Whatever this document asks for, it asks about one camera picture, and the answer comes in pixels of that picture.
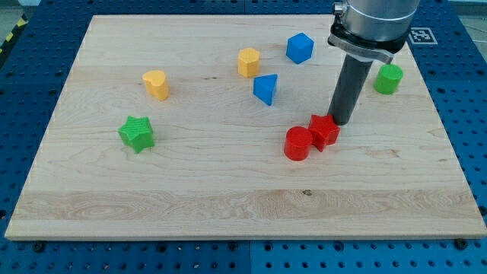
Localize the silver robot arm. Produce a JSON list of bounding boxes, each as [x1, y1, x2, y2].
[[328, 0, 419, 64]]

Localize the red star block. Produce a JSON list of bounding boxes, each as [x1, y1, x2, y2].
[[308, 114, 340, 152]]

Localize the green star block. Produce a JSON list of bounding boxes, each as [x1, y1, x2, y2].
[[118, 116, 154, 154]]

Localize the red cylinder block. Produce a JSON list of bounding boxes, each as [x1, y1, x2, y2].
[[284, 126, 313, 161]]

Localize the blue triangle block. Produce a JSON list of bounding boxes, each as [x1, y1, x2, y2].
[[253, 74, 278, 106]]

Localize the light wooden board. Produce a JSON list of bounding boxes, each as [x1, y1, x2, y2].
[[5, 15, 486, 241]]

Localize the yellow hexagon block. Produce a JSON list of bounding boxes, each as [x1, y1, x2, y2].
[[237, 47, 260, 78]]

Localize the yellow heart block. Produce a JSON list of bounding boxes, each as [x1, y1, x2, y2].
[[142, 70, 170, 100]]

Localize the blue cube block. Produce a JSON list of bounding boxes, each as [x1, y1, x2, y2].
[[286, 33, 314, 64]]

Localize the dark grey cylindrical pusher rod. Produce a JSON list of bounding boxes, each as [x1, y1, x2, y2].
[[328, 55, 372, 126]]

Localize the green cylinder block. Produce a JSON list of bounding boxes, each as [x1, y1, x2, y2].
[[374, 64, 403, 94]]

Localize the white fiducial marker tag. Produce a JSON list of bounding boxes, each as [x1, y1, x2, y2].
[[409, 27, 438, 45]]

